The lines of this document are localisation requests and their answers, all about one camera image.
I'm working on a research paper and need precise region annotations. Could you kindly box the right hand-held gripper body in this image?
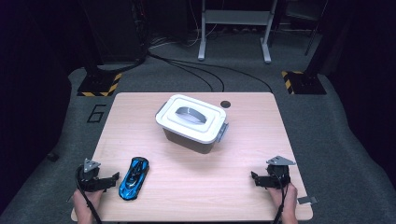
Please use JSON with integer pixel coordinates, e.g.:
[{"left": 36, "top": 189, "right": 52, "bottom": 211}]
[{"left": 265, "top": 155, "right": 297, "bottom": 189}]

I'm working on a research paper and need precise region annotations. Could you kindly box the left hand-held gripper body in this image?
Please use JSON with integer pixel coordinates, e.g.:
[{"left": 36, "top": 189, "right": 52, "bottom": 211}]
[{"left": 76, "top": 158, "right": 108, "bottom": 192}]

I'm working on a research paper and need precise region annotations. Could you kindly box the blue toy car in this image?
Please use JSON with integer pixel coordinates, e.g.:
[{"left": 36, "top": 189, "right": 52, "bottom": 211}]
[{"left": 118, "top": 156, "right": 150, "bottom": 202}]

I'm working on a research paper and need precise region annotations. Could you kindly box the brown transparent storage box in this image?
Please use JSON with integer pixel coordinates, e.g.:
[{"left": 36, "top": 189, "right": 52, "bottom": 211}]
[{"left": 155, "top": 102, "right": 230, "bottom": 155}]

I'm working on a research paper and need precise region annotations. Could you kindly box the white box lid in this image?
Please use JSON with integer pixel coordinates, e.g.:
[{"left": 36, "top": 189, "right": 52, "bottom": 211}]
[{"left": 154, "top": 93, "right": 228, "bottom": 145}]

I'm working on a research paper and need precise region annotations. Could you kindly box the person's left hand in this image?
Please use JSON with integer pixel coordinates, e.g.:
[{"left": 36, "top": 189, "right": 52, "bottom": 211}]
[{"left": 73, "top": 188, "right": 106, "bottom": 218}]

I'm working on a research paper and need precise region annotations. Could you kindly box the person's right hand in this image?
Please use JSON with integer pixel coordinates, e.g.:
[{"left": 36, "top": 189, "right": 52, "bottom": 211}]
[{"left": 267, "top": 182, "right": 299, "bottom": 218}]

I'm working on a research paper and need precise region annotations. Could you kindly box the black stand with striped base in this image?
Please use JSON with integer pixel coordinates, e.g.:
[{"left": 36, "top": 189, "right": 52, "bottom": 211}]
[
  {"left": 281, "top": 0, "right": 344, "bottom": 95},
  {"left": 77, "top": 0, "right": 123, "bottom": 97}
]

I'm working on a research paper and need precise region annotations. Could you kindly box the black tripod leg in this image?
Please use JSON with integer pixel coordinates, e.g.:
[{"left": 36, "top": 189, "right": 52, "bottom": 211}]
[{"left": 304, "top": 0, "right": 330, "bottom": 57}]

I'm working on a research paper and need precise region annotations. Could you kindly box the white metal stand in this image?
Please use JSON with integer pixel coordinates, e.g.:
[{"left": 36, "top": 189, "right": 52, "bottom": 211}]
[{"left": 197, "top": 0, "right": 278, "bottom": 64}]

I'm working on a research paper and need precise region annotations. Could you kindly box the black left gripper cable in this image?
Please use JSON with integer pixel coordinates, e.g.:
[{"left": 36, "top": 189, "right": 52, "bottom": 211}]
[{"left": 75, "top": 166, "right": 103, "bottom": 224}]

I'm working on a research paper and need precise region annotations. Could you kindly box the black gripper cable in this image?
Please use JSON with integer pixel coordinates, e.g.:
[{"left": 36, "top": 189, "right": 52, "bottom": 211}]
[
  {"left": 273, "top": 174, "right": 290, "bottom": 224},
  {"left": 75, "top": 166, "right": 103, "bottom": 224}
]

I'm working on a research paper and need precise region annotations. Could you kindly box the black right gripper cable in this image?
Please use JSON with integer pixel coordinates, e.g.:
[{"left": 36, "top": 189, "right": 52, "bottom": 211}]
[{"left": 273, "top": 174, "right": 290, "bottom": 224}]

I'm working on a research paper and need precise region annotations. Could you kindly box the black floor cable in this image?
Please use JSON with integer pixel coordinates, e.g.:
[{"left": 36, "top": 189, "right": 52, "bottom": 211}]
[
  {"left": 148, "top": 51, "right": 226, "bottom": 93},
  {"left": 167, "top": 59, "right": 274, "bottom": 93}
]

